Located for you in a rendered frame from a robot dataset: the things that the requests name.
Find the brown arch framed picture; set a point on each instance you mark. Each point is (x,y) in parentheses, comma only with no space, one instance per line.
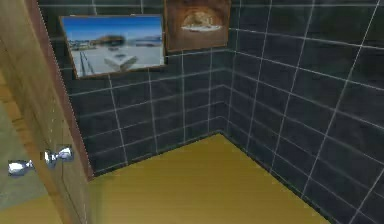
(196,25)

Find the blue seaside framed picture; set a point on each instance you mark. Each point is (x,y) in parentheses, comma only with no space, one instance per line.
(113,46)

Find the silver door knob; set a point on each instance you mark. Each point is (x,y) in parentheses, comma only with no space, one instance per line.
(19,167)
(61,155)

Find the light wooden room door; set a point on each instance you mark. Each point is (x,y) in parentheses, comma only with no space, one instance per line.
(40,100)

